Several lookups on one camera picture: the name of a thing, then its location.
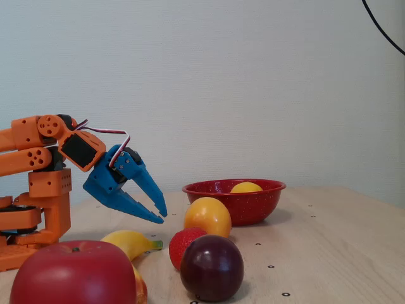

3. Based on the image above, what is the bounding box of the yellow banana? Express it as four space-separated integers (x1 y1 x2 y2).
100 230 164 262

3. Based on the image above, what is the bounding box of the yellow lemon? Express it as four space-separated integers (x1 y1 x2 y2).
230 181 264 194

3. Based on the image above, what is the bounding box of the orange robot base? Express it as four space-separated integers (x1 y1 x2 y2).
0 191 72 273

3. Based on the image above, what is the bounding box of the red strawberry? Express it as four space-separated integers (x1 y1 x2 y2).
168 226 208 272

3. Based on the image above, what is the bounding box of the dark purple plum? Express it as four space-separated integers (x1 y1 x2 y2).
179 234 245 302

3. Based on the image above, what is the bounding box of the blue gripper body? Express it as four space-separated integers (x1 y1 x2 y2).
82 144 146 204

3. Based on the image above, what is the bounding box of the white red black servo cable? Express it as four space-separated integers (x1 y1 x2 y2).
74 118 131 168

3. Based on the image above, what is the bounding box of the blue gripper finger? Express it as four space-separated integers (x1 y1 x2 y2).
114 151 168 218
99 188 165 225

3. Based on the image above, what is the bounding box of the black hanging cable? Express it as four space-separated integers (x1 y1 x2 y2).
361 0 405 56

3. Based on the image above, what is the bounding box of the orange fruit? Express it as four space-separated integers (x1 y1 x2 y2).
183 196 232 239

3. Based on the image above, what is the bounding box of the red apple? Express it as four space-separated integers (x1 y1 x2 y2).
9 240 137 304

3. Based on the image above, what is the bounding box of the red speckled enamel bowl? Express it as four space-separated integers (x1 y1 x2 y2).
182 179 287 227

